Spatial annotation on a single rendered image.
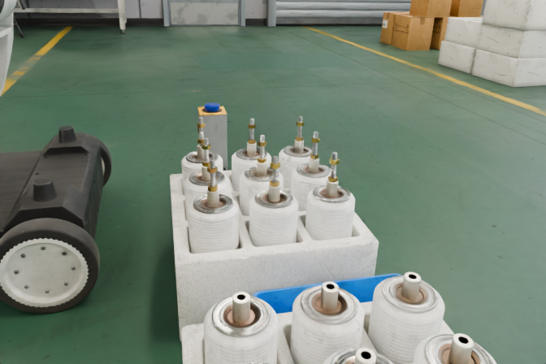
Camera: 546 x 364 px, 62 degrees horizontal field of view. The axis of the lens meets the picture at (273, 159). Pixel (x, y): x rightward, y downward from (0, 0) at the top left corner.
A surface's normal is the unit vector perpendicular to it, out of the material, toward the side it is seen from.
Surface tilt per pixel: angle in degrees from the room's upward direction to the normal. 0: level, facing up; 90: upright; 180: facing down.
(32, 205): 0
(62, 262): 90
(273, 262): 90
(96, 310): 0
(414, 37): 90
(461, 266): 0
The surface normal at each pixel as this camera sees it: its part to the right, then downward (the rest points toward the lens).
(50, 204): 0.03, -0.92
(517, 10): -0.96, 0.08
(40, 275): 0.26, 0.37
